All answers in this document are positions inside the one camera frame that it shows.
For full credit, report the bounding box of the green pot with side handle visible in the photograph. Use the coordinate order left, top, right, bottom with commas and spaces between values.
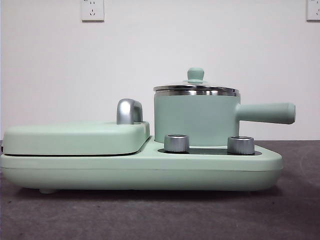
153, 86, 297, 148

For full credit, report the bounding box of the white wall socket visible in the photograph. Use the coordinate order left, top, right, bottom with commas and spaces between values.
306, 0, 320, 22
80, 0, 105, 22

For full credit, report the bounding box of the green breakfast machine base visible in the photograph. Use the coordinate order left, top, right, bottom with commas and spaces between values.
0, 143, 284, 195

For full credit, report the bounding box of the silver control knob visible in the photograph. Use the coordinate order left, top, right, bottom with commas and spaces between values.
163, 133, 190, 153
226, 135, 256, 155

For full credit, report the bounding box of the glass pot lid green knob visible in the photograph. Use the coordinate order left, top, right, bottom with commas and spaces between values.
153, 67, 242, 97

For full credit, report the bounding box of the green griddle cover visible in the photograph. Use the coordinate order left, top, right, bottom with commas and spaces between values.
2, 120, 152, 157

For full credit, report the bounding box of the chrome cover handle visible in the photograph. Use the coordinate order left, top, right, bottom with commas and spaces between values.
115, 97, 144, 125

